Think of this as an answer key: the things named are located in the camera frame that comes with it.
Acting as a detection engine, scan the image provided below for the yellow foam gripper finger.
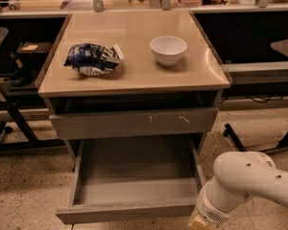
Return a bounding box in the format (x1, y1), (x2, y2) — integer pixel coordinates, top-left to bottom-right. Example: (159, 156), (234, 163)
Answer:
(188, 208), (213, 230)

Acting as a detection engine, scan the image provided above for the white wrist gripper body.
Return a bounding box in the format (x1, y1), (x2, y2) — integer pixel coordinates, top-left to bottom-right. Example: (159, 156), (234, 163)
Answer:
(196, 180), (233, 225)

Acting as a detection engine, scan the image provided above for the grey drawer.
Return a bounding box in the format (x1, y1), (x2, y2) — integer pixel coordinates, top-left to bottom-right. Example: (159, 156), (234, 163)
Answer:
(50, 107), (218, 140)
(56, 135), (204, 224)

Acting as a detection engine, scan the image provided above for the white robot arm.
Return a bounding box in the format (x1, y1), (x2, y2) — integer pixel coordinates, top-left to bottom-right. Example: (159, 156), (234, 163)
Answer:
(188, 151), (288, 230)

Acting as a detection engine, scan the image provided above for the grey top drawer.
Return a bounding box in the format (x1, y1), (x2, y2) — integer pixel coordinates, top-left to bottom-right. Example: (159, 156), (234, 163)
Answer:
(50, 107), (218, 140)

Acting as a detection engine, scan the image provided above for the grey drawer cabinet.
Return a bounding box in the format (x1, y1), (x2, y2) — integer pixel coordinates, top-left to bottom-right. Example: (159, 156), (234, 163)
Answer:
(38, 10), (230, 156)

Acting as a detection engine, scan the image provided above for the white ceramic bowl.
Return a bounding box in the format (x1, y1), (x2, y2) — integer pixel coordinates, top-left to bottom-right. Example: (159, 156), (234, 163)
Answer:
(150, 35), (187, 66)

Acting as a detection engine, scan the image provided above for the blue white chip bag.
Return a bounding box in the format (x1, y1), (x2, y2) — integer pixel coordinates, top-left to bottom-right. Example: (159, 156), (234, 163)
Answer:
(63, 43), (124, 77)

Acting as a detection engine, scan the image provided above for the dark box on shelf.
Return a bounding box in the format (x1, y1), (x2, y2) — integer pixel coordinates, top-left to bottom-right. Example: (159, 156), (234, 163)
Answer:
(16, 41), (52, 63)

